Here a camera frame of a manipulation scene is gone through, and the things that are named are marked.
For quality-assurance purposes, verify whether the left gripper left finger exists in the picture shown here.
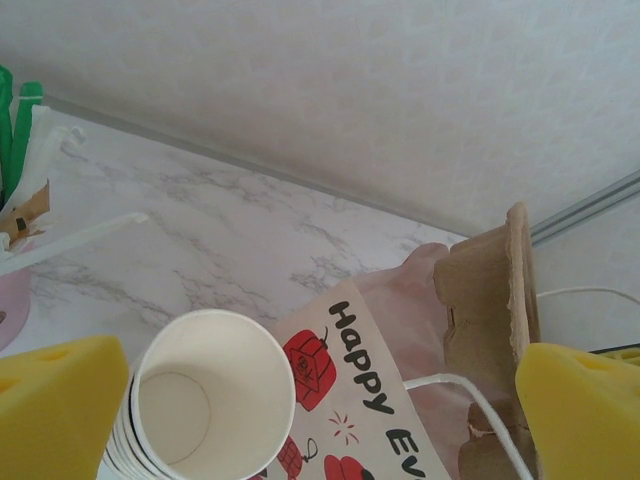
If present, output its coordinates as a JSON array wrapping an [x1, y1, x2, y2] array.
[[0, 334, 130, 480]]

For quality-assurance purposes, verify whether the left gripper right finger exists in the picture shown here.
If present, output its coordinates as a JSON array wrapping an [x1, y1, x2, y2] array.
[[514, 342, 640, 480]]

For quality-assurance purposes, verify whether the aluminium frame post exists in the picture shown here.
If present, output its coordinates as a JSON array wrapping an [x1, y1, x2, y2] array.
[[529, 169, 640, 246]]

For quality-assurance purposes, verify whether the brown paper sugar stick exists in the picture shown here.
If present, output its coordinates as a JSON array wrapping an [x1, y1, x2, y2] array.
[[0, 178, 52, 247]]

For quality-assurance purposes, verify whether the green white stirrer packet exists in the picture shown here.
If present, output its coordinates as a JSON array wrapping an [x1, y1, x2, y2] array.
[[0, 64, 14, 201], [9, 82, 45, 186]]

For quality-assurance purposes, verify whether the pink holder cup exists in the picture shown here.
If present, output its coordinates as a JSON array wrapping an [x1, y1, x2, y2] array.
[[0, 269, 32, 351]]

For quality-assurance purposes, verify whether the stack of paper cups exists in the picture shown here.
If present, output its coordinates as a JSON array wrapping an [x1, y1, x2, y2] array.
[[102, 308, 296, 480]]

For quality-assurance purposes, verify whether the red white paper gift bag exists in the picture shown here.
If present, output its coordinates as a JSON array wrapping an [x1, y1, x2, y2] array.
[[272, 242, 640, 480]]

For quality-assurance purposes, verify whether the brown pulp cup carrier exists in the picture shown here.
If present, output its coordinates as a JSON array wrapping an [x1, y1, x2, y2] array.
[[432, 201, 544, 480]]

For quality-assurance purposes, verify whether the white wrapped straw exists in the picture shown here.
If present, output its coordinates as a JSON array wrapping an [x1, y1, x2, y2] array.
[[14, 107, 86, 216], [0, 212, 150, 275]]

